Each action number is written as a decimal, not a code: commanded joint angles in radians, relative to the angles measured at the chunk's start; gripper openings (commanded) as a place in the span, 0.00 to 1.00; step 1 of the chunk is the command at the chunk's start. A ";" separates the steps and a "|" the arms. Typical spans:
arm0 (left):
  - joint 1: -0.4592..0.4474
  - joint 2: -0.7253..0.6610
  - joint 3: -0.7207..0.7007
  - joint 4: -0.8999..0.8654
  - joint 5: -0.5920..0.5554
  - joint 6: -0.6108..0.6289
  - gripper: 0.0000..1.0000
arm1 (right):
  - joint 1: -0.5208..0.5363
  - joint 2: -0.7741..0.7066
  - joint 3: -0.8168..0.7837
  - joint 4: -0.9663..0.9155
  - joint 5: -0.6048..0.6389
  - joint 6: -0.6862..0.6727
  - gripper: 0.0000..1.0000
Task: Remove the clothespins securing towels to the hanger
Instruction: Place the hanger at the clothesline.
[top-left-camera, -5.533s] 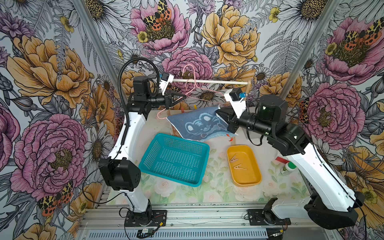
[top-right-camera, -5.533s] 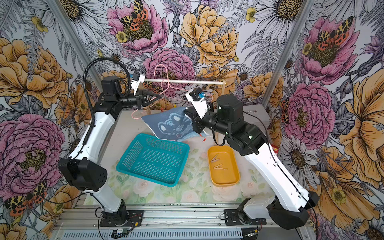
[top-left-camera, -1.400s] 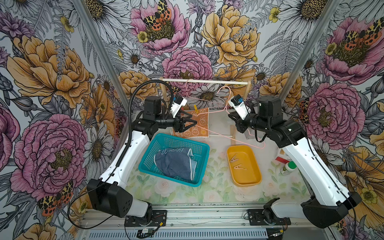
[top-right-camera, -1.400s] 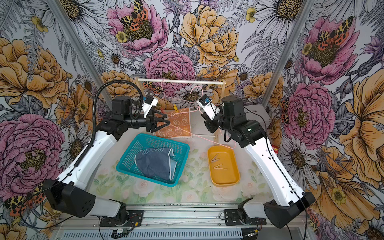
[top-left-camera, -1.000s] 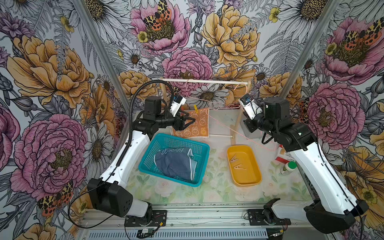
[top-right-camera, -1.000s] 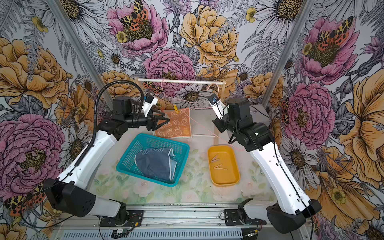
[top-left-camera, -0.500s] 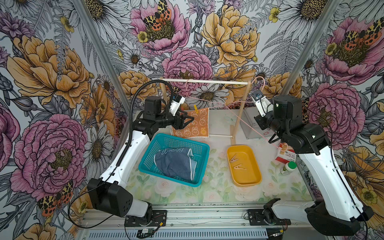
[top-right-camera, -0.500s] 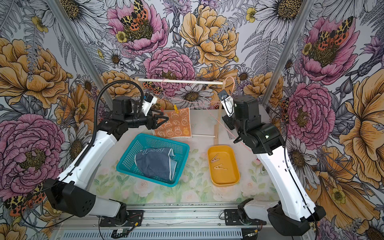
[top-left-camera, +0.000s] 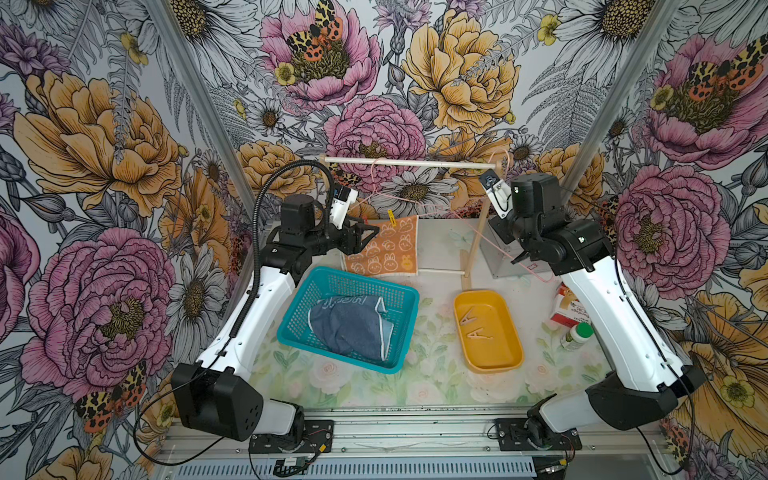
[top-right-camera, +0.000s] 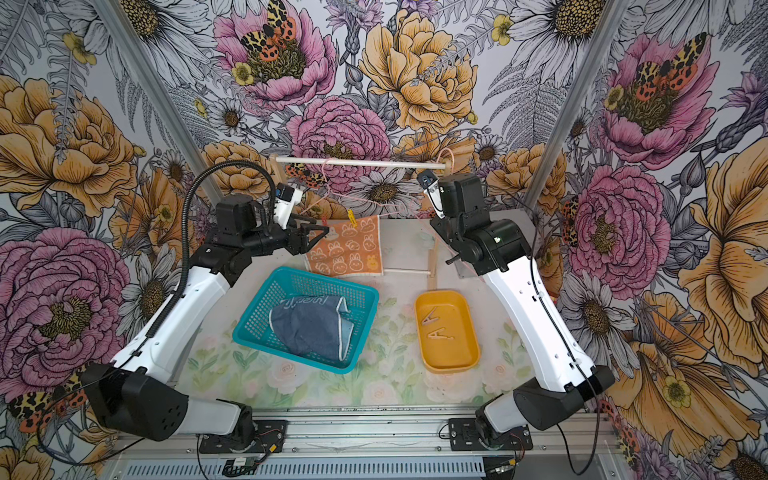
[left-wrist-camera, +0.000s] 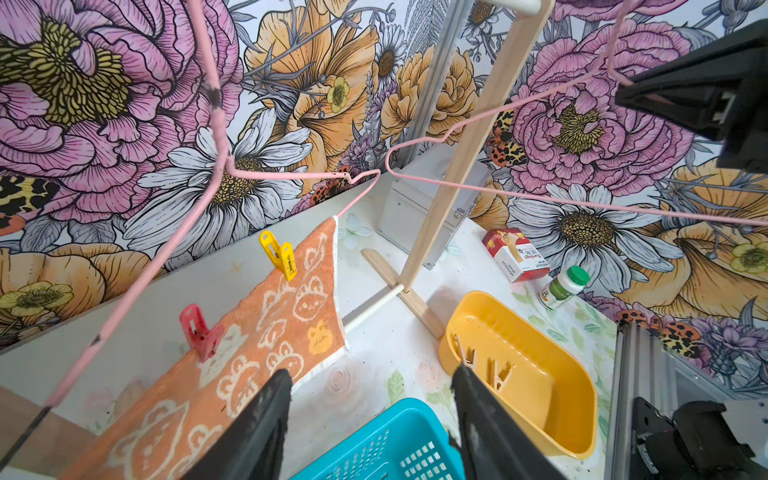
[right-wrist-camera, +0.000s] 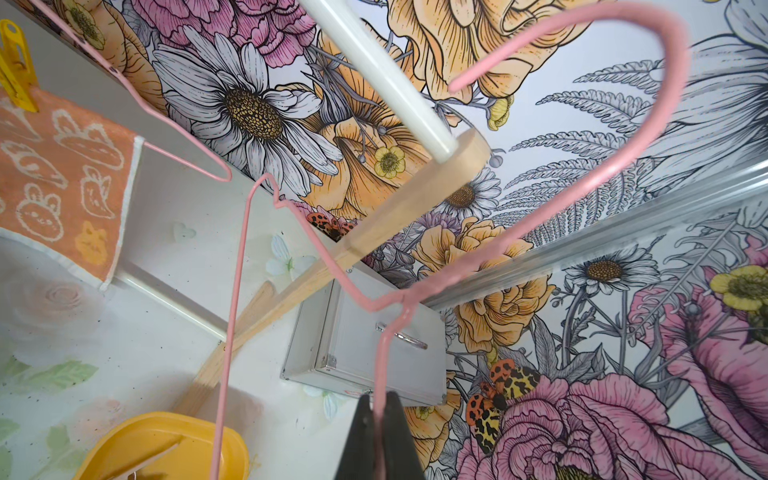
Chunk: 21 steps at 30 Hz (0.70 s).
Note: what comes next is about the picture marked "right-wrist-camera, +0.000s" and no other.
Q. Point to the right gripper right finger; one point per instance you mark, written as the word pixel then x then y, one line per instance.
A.
pixel 400 461

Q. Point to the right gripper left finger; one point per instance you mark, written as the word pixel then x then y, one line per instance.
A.
pixel 357 460

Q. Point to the pink hanger with blue towel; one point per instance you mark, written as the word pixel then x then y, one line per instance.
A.
pixel 671 32

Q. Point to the silver metal case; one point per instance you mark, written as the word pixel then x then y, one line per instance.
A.
pixel 334 344

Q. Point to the yellow plastic tray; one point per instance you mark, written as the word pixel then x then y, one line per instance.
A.
pixel 157 445

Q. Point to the wooden clothes rack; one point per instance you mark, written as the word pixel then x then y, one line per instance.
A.
pixel 261 85

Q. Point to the orange bunny towel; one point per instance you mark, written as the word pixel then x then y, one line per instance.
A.
pixel 67 177

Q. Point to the yellow clothespin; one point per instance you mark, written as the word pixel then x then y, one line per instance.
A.
pixel 18 76

